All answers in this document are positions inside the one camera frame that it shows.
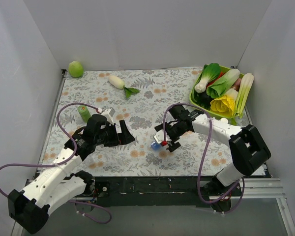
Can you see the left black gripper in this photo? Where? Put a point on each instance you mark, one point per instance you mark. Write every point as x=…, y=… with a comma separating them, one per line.
x=115, y=135

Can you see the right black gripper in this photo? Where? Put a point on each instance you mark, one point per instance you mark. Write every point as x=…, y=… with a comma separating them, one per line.
x=169, y=134

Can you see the blue pill organizer box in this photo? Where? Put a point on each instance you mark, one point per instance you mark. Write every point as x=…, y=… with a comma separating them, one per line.
x=155, y=146

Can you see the green pill bottle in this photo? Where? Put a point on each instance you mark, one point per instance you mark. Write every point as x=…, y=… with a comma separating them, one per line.
x=84, y=113

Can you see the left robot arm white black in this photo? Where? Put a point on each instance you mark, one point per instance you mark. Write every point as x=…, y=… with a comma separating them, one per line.
x=32, y=206

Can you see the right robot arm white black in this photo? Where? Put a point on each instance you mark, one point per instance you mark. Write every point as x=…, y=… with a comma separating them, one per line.
x=247, y=147

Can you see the floral table mat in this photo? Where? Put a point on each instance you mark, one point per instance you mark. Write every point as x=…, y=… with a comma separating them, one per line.
x=142, y=112

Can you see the black base bar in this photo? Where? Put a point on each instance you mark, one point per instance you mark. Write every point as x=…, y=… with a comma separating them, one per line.
x=144, y=191

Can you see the white radish with leaves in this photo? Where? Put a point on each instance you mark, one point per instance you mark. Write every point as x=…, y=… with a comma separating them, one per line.
x=120, y=84

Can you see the yellow napa cabbage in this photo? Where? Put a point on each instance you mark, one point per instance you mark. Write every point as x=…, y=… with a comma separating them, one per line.
x=225, y=105

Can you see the bok choy middle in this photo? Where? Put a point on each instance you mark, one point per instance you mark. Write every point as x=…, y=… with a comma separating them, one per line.
x=224, y=83

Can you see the bok choy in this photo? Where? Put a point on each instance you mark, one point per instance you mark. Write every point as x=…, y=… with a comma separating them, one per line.
x=224, y=83
x=209, y=73

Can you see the green round cabbage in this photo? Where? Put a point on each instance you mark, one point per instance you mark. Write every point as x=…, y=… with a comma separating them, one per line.
x=75, y=69

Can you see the bok choy left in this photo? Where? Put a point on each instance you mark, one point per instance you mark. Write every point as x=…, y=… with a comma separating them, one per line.
x=209, y=73

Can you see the pale celery stalk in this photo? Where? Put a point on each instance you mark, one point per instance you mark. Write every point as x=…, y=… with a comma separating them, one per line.
x=244, y=88

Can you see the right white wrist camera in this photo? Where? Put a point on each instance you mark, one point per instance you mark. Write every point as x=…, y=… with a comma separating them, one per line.
x=160, y=137

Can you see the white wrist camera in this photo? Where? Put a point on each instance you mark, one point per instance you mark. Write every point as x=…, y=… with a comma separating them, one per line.
x=160, y=137
x=108, y=114

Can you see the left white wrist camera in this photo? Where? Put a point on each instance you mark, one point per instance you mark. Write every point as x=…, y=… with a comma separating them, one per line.
x=108, y=114

